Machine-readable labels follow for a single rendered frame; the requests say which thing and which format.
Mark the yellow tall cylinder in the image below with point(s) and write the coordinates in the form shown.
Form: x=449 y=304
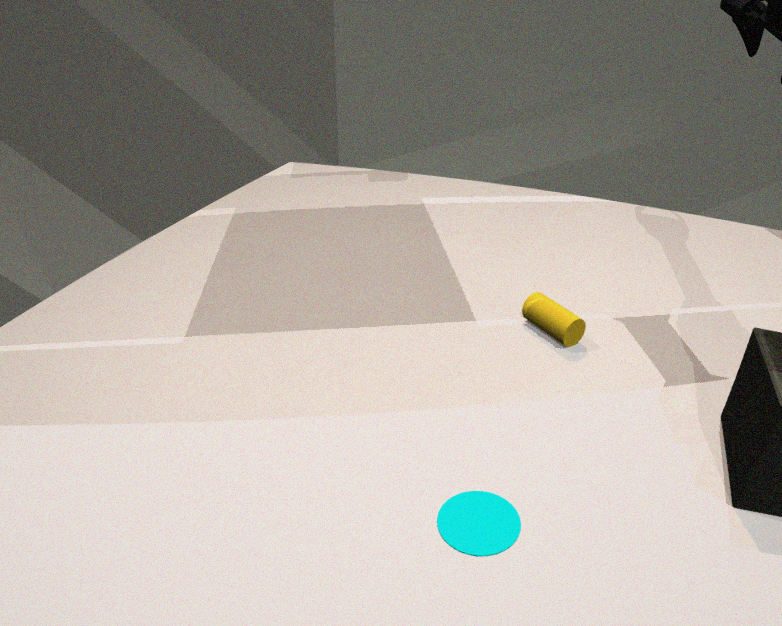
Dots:
x=554 y=319

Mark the cyan circle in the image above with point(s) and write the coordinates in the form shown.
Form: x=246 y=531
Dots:
x=479 y=523

